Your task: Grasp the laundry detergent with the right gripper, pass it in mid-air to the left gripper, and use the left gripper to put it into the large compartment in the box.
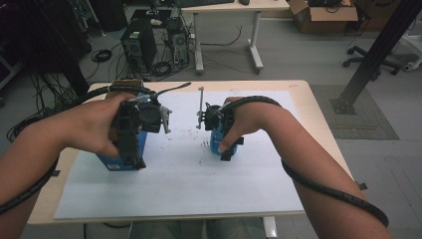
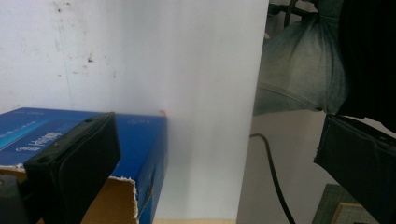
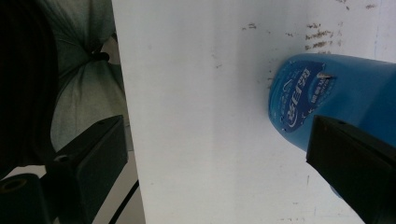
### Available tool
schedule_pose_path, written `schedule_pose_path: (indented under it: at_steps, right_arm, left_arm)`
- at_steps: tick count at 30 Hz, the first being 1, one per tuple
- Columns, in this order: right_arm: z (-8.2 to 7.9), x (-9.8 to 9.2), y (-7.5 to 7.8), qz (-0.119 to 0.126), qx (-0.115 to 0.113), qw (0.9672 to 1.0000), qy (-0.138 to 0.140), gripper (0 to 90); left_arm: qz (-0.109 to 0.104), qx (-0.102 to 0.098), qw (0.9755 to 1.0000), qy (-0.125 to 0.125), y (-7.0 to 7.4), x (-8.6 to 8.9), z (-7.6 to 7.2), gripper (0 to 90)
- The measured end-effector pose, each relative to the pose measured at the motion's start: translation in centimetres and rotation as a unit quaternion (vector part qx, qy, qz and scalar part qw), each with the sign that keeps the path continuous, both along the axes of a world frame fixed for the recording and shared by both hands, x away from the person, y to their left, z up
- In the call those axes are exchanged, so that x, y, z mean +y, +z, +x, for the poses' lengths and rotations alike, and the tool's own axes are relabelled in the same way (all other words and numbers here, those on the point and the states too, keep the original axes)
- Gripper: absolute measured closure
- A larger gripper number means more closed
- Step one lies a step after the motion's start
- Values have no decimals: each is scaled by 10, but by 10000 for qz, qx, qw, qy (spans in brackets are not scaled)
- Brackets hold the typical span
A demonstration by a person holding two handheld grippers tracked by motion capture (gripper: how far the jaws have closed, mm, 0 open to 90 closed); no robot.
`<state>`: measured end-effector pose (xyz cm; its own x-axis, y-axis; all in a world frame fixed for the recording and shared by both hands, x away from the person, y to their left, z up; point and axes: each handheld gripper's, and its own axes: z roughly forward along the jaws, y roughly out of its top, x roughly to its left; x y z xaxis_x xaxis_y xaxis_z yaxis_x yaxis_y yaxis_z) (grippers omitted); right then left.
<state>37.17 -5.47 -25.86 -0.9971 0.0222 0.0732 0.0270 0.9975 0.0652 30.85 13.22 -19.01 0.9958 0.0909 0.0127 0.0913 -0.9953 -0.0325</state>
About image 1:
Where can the black metal stand post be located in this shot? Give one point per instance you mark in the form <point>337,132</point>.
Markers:
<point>375,53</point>

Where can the grey floor mat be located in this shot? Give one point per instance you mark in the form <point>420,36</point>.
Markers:
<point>368,126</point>

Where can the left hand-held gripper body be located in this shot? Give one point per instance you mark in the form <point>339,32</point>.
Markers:
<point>149,114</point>

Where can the black office chair base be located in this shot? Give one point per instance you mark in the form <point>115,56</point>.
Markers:
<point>371,59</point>

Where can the black computer mouse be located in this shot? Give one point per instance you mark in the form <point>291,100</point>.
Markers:
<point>244,2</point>

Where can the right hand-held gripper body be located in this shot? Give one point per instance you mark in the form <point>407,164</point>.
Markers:
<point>217,118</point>

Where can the black computer tower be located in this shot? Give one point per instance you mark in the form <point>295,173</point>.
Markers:
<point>137,43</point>

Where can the white desk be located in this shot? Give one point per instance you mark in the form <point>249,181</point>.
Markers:
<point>232,6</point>

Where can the white table leg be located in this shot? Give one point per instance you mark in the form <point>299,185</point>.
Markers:
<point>270,228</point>

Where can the blue bottle with white cap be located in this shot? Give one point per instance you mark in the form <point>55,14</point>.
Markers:
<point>215,141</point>

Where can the dark tape tab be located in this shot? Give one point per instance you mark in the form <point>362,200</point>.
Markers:
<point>56,173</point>
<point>363,186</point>

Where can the grey computer tower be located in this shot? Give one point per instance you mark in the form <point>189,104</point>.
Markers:
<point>179,41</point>

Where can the open cardboard box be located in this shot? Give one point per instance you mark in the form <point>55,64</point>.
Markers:
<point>318,16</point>

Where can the person's right hand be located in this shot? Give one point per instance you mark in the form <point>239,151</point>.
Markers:
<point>255,119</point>

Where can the black keyboard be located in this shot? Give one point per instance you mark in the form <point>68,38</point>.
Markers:
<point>205,2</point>

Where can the person's left hand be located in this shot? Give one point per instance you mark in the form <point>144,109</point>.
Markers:
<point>88,126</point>

